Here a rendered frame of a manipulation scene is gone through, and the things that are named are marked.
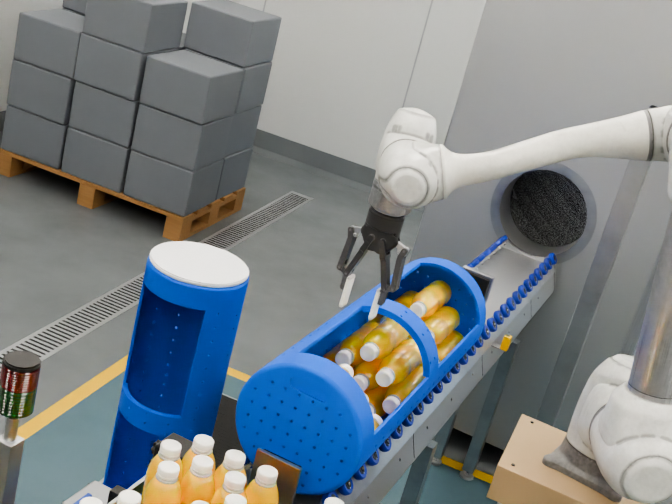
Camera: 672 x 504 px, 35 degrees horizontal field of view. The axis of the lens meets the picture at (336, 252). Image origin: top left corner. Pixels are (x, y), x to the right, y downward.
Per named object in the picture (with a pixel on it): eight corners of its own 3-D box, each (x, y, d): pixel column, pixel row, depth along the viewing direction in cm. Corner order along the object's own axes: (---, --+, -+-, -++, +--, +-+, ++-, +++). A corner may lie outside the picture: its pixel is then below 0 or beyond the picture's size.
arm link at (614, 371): (626, 441, 239) (664, 356, 233) (645, 482, 222) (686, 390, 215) (559, 421, 238) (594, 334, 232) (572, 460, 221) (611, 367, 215)
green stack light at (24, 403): (41, 409, 185) (45, 385, 183) (16, 423, 179) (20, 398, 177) (12, 394, 187) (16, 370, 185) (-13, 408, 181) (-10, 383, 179)
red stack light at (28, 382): (45, 384, 183) (48, 365, 182) (20, 398, 177) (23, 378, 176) (16, 370, 185) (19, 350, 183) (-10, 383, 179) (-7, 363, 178)
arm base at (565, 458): (643, 472, 240) (652, 451, 239) (618, 504, 221) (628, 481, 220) (570, 435, 248) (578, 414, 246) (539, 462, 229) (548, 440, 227)
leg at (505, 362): (475, 476, 426) (522, 340, 403) (470, 482, 420) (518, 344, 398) (461, 470, 427) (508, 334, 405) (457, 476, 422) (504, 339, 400)
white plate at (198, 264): (167, 232, 306) (166, 236, 307) (136, 264, 280) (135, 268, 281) (258, 259, 305) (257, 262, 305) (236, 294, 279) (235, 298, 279)
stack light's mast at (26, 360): (36, 438, 187) (49, 360, 181) (11, 453, 181) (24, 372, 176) (7, 424, 189) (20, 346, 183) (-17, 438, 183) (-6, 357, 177)
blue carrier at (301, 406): (467, 373, 290) (501, 281, 280) (339, 520, 213) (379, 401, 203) (375, 331, 299) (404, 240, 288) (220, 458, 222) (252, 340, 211)
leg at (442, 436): (443, 462, 430) (488, 326, 408) (438, 468, 425) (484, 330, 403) (430, 456, 432) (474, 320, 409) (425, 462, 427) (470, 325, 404)
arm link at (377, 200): (384, 172, 218) (376, 199, 220) (367, 179, 210) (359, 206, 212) (423, 187, 215) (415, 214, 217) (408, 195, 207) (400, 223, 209)
